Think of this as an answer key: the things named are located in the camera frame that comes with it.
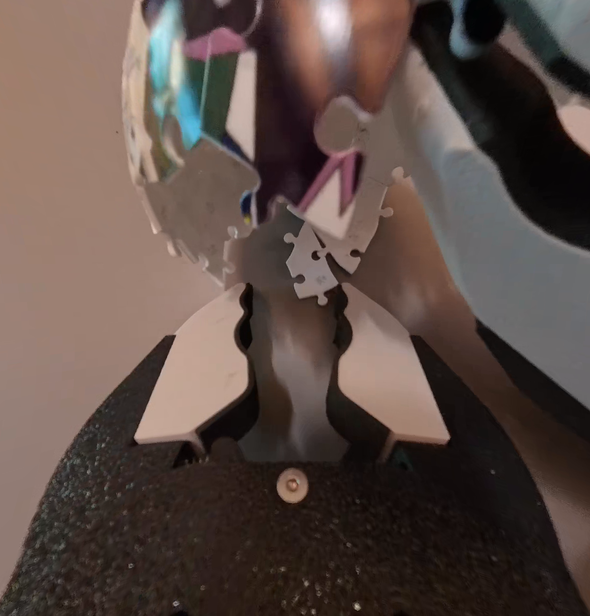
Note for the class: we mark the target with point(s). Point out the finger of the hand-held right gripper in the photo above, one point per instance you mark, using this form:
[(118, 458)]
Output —
[(516, 279), (564, 29)]

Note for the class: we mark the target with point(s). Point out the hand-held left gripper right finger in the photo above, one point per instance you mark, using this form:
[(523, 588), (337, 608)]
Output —
[(391, 385)]

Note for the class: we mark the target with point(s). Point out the partly built puzzle ball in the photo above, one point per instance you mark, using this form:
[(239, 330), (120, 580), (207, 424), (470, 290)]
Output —
[(203, 192)]

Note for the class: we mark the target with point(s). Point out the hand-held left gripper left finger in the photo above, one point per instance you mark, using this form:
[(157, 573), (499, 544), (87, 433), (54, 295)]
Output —
[(198, 380)]

